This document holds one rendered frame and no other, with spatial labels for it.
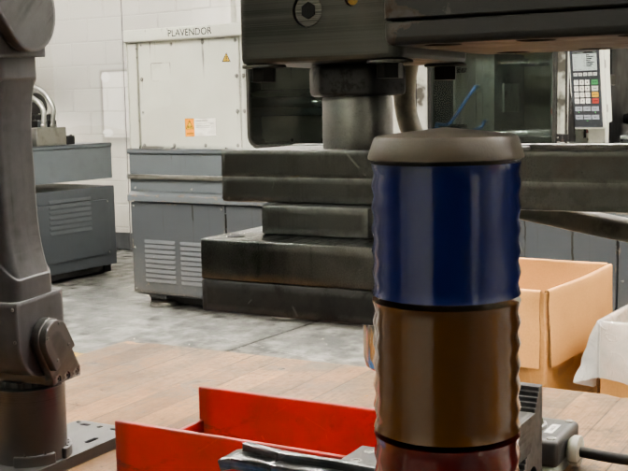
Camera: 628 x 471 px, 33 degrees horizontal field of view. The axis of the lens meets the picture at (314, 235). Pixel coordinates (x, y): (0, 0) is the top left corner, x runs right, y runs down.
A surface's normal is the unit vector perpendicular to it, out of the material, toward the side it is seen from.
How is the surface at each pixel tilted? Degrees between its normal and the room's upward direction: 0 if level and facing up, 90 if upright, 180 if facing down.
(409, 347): 76
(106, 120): 90
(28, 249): 81
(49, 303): 90
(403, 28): 90
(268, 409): 90
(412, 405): 104
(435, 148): 72
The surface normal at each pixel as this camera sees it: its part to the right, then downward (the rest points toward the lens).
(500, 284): 0.56, 0.32
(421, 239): -0.41, 0.36
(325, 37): -0.48, 0.11
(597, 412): -0.02, -0.99
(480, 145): 0.33, -0.22
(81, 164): 0.84, 0.05
